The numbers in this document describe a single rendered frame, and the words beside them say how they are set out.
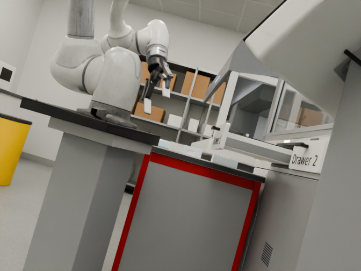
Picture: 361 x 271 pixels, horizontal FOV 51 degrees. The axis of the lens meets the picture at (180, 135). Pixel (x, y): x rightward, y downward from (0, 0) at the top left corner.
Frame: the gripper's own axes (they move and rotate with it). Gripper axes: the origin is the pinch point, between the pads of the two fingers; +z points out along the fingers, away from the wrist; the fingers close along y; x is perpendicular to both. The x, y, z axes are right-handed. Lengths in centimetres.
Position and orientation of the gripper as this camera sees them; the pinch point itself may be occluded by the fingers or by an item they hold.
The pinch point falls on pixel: (156, 103)
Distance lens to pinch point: 148.0
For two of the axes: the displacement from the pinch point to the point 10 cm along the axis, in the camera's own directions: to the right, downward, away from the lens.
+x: 8.2, 2.6, 5.1
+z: 0.2, 8.7, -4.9
